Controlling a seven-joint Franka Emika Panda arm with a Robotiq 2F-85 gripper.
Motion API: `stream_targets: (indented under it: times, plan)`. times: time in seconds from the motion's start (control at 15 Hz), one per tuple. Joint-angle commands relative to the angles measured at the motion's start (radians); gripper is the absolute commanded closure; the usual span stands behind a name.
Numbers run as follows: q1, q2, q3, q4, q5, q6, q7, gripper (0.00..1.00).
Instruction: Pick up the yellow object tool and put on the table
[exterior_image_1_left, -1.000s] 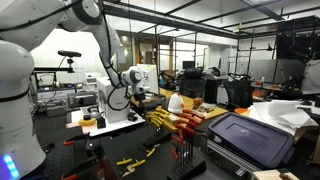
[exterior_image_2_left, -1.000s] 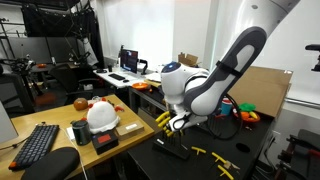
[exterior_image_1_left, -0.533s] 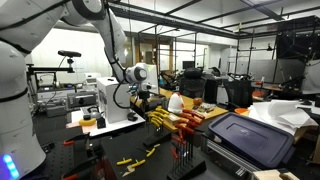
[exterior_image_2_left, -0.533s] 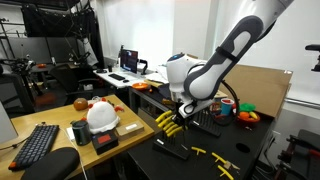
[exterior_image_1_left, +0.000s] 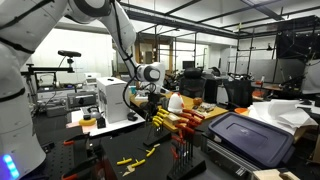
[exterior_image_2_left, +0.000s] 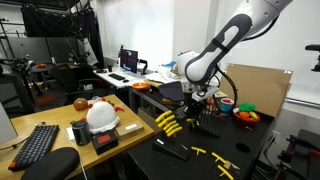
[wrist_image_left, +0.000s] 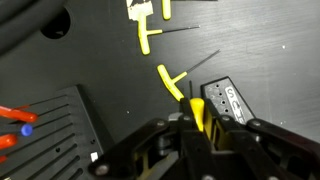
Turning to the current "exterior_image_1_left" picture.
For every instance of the black padded office chair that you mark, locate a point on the black padded office chair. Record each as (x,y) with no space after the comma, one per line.
(192,83)

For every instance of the small black box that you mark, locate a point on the small black box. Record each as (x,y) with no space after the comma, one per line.
(101,124)

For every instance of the black curtain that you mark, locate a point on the black curtain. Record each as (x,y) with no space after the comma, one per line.
(296,43)

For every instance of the black overhead metal frame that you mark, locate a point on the black overhead metal frame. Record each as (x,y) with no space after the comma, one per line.
(186,24)

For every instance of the white plush chicken toy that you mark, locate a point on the white plush chicken toy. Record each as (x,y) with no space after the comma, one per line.
(175,104)

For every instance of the dark background monitor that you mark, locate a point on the dark background monitor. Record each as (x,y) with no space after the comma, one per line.
(188,65)

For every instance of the black cylinder speaker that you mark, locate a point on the black cylinder speaker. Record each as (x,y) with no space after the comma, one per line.
(165,103)

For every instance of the black mesh office chair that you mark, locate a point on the black mesh office chair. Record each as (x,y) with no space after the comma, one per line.
(238,93)

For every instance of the orange bowl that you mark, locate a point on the orange bowl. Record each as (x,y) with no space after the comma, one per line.
(241,110)

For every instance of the light wooden block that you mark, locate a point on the light wooden block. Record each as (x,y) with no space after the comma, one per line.
(271,175)

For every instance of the black tripod camera rig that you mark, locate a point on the black tripod camera rig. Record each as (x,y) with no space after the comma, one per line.
(291,86)

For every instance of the small cardboard box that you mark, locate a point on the small cardboard box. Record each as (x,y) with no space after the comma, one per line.
(173,118)

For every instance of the open cardboard box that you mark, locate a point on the open cardboard box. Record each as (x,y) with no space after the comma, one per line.
(300,133)

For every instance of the black round puck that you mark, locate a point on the black round puck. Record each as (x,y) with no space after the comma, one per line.
(87,117)

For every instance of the grey round device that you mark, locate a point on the grey round device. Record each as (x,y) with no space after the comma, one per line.
(94,114)

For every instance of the black camera boom stand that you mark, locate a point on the black camera boom stand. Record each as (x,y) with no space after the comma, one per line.
(50,69)

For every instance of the black camera on mount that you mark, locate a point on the black camera on mount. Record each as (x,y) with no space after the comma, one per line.
(68,53)

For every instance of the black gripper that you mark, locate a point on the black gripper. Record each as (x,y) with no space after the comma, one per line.
(154,98)

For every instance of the white hanging sheet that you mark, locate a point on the white hanging sheet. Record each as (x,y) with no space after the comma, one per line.
(311,78)

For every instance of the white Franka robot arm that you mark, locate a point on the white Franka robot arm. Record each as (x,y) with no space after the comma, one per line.
(16,116)

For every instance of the black rounded mouse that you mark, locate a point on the black rounded mouse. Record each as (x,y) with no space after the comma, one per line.
(132,116)

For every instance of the aluminium extrusion frame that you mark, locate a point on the aluminium extrusion frame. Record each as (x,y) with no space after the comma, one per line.
(226,156)

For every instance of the small orange object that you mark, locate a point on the small orange object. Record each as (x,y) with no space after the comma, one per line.
(259,83)

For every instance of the small tan tape strip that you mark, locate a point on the small tan tape strip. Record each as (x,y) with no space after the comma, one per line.
(156,145)

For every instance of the white flat board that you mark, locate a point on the white flat board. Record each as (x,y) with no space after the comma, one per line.
(116,128)

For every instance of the small colourful packet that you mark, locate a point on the small colourful packet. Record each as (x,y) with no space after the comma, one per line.
(206,107)

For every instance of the brown ball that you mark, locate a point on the brown ball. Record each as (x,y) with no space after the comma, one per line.
(197,101)

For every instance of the white paper pile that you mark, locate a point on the white paper pile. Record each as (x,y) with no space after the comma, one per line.
(283,113)

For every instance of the wooden desk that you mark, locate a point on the wooden desk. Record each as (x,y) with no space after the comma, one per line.
(215,114)

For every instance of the tan torn tape scrap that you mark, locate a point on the tan torn tape scrap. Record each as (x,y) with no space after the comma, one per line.
(129,169)

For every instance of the white box device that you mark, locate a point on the white box device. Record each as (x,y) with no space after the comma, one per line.
(91,78)

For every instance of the black clamp orange tip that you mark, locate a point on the black clamp orange tip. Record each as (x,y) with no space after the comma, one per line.
(78,137)
(81,165)

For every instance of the black stand for yellow keys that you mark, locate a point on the black stand for yellow keys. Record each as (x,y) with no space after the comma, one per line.
(157,139)

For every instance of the grey partition wall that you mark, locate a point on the grey partition wall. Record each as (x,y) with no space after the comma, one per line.
(263,70)

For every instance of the grey equipment box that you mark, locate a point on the grey equipment box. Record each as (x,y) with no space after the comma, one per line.
(81,100)

